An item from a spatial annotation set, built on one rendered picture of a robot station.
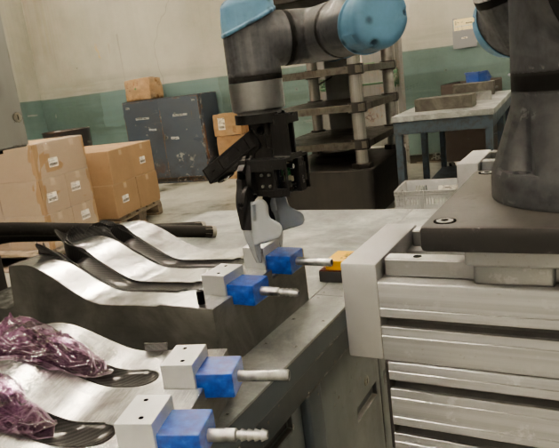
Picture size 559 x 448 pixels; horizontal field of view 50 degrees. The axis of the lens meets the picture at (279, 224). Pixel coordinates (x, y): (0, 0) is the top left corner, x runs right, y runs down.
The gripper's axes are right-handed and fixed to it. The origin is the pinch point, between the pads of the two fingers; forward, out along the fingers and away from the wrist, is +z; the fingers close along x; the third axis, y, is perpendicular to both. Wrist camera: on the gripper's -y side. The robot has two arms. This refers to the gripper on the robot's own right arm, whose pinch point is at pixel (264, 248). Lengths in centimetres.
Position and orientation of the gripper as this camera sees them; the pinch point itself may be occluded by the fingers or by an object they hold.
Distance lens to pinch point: 90.5
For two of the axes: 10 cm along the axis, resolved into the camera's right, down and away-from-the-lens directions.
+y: 8.8, 0.0, -4.8
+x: 4.7, -2.6, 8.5
